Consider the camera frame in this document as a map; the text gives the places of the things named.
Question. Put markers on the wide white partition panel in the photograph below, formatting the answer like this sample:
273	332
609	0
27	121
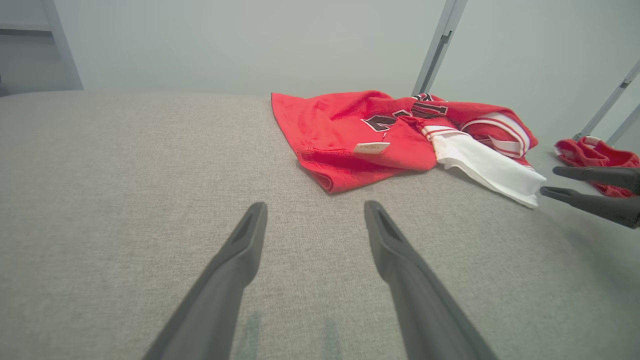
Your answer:
250	45

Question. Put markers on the red shorts with white stripe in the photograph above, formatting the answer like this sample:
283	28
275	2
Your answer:
595	155

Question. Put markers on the red Bulls jersey shirt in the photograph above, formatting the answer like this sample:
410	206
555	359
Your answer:
330	130

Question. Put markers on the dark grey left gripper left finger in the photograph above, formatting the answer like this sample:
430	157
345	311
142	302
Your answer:
220	300

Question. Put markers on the grey partition post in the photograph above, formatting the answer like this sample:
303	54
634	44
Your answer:
610	101
625	127
436	50

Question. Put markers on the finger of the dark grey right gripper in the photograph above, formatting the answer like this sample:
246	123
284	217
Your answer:
610	176
610	207

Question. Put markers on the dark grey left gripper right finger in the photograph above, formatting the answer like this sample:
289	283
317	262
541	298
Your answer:
425	310

